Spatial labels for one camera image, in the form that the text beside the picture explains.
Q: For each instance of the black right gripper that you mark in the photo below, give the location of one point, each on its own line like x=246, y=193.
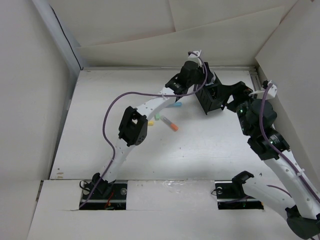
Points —
x=240, y=91

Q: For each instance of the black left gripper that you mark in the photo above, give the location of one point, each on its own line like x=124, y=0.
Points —
x=205, y=74

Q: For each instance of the black two-slot organizer box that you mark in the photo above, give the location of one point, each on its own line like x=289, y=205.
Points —
x=208, y=95

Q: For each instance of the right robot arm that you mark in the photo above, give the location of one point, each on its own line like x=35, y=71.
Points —
x=299, y=202

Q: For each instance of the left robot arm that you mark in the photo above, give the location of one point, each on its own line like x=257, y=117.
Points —
x=133, y=127

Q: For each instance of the blue highlighter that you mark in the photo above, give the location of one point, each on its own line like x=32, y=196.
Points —
x=176, y=105

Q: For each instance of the green highlighter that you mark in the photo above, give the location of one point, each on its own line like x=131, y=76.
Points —
x=157, y=117

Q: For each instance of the orange highlighter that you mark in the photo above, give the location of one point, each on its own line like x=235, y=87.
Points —
x=169, y=123

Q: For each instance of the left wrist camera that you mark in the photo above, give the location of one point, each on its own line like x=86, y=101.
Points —
x=195, y=56

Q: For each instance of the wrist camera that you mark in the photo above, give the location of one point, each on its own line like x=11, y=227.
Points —
x=268, y=91
x=195, y=56

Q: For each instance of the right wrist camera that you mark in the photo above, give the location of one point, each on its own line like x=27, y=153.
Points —
x=268, y=91

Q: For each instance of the aluminium rail right edge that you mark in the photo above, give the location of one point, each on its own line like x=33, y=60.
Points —
x=255, y=79

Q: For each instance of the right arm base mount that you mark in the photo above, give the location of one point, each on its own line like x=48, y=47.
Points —
x=231, y=196

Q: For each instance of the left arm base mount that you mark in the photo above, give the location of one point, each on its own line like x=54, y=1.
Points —
x=106, y=196

